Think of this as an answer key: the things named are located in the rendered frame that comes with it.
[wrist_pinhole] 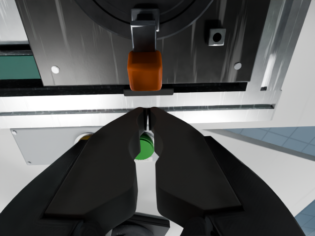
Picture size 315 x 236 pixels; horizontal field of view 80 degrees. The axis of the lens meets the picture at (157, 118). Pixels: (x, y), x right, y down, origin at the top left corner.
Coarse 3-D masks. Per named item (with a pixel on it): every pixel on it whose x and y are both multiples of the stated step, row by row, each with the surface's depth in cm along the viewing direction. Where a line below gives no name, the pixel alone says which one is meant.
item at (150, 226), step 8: (136, 216) 52; (144, 216) 53; (120, 224) 51; (136, 224) 51; (144, 224) 51; (152, 224) 52; (160, 224) 52; (168, 224) 53; (152, 232) 53; (160, 232) 53
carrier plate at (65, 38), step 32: (32, 0) 17; (64, 0) 17; (224, 0) 18; (256, 0) 18; (32, 32) 19; (64, 32) 19; (96, 32) 19; (192, 32) 19; (256, 32) 19; (64, 64) 20; (96, 64) 20; (192, 64) 21; (224, 64) 21
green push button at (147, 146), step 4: (140, 136) 26; (144, 136) 26; (140, 140) 26; (144, 140) 26; (148, 140) 26; (152, 140) 27; (140, 144) 26; (144, 144) 26; (148, 144) 26; (152, 144) 26; (144, 148) 26; (148, 148) 26; (152, 148) 26; (140, 152) 27; (144, 152) 27; (148, 152) 27; (152, 152) 27; (136, 156) 27; (140, 156) 27; (144, 156) 27; (148, 156) 27
